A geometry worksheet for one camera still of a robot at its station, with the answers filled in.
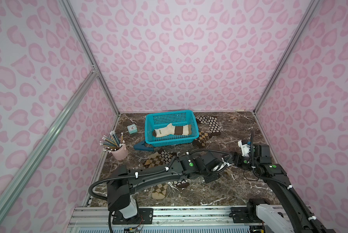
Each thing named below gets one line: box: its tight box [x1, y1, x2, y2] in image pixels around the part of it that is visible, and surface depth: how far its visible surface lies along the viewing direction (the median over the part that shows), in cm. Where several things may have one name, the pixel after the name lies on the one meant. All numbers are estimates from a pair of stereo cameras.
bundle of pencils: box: [99, 130, 125, 153], surface depth 90 cm
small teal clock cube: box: [127, 124, 138, 135], surface depth 109 cm
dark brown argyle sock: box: [192, 130, 212, 149], surface depth 103 cm
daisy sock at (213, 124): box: [196, 115, 222, 138], surface depth 115 cm
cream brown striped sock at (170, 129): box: [152, 123, 192, 138], surface depth 109 cm
